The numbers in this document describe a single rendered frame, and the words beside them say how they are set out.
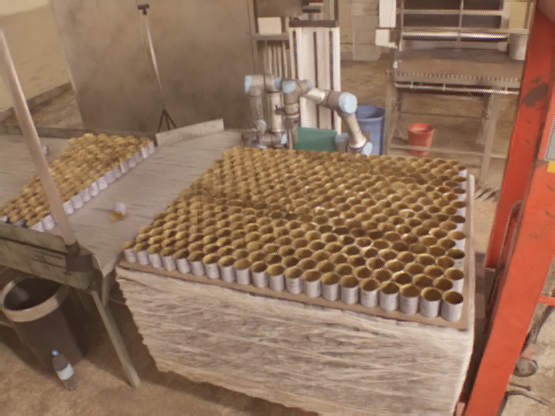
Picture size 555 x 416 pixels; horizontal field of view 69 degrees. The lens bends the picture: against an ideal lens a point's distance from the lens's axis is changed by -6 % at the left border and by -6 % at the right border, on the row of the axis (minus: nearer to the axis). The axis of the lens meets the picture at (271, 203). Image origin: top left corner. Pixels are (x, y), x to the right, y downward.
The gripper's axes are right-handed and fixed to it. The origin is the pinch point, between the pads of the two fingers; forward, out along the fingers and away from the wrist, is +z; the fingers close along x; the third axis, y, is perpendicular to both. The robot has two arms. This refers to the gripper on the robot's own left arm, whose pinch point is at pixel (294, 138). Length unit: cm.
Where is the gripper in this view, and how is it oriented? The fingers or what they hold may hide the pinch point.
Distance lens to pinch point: 236.9
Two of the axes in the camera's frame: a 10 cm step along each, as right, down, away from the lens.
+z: 1.1, 8.6, 5.0
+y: 9.2, 1.0, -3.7
